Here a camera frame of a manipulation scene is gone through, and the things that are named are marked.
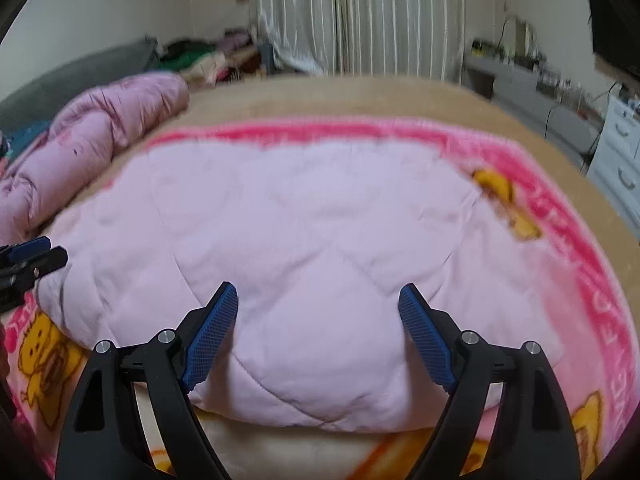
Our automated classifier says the grey headboard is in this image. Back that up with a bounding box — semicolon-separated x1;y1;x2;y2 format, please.
1;36;158;133

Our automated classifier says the pink cartoon bear blanket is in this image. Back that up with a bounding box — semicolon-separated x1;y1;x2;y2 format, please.
6;117;639;479

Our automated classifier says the white drawer cabinet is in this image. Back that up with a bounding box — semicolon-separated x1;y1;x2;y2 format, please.
587;96;640;238

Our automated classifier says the black television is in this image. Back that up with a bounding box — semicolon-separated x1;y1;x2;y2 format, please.
589;0;639;80

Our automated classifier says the grey low cabinet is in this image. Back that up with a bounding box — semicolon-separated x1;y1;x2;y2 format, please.
463;49;602;162

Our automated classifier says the pink quilted jacket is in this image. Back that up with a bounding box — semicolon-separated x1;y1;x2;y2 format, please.
37;140;564;432

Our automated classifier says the pink floral comforter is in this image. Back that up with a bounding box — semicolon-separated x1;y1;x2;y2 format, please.
1;72;190;245

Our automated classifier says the pile of clothes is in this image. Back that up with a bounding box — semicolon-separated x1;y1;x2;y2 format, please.
156;28;277;89

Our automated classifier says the striped beige curtain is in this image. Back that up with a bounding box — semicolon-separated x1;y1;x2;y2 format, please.
253;0;464;82

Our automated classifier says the tan bed sheet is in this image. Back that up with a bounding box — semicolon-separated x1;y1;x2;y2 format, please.
75;76;639;312

